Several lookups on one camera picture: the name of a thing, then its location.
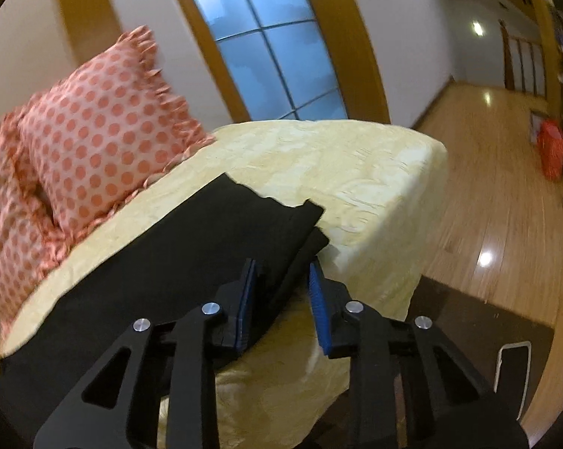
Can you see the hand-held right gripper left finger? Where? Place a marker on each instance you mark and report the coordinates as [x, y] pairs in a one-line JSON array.
[[245, 311]]

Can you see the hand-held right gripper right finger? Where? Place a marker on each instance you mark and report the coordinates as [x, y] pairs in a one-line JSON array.
[[318, 311]]

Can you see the black pants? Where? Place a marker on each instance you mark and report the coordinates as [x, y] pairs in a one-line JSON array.
[[169, 262]]

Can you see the yellow bed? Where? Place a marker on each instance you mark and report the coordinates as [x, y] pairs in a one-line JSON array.
[[309, 173]]

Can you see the dark floor mat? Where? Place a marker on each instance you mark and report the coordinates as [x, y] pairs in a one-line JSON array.
[[473, 308]]

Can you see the large polka dot pillow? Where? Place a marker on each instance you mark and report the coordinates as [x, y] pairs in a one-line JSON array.
[[108, 126]]

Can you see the small polka dot pillow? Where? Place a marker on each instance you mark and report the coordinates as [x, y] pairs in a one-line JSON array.
[[10, 229]]

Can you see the arched glass door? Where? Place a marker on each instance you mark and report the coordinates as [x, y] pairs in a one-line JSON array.
[[267, 42]]

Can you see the red bag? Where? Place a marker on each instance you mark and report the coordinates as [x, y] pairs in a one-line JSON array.
[[552, 149]]

